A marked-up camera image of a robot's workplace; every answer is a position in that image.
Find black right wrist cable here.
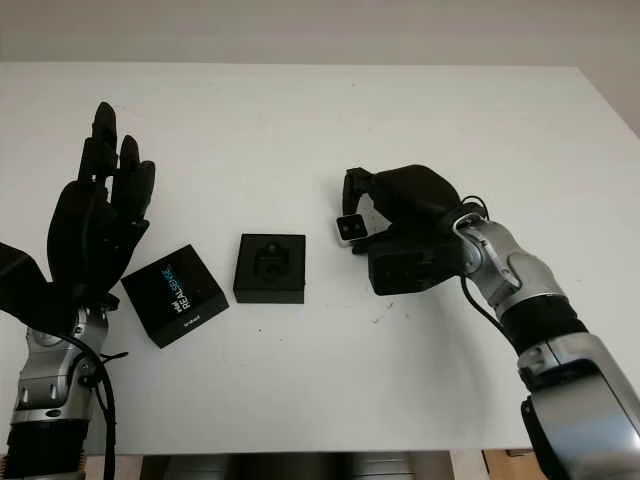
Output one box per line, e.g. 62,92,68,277
452,194,524,351

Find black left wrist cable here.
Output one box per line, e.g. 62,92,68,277
64,334,129,480

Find small silver depth camera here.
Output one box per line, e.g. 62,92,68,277
333,213,369,247

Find dark robot torso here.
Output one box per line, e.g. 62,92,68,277
139,453,451,480

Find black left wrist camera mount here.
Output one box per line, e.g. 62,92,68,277
0,242,84,329

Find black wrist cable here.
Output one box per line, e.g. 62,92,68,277
452,194,524,351
64,334,129,480

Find black camera box base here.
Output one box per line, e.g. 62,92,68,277
232,232,306,305

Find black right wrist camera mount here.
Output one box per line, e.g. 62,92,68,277
367,234,464,297

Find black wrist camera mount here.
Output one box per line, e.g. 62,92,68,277
0,242,84,329
367,234,464,297

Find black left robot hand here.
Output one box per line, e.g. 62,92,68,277
45,101,156,305

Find black RealSense box lid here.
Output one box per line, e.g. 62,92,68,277
120,243,231,350

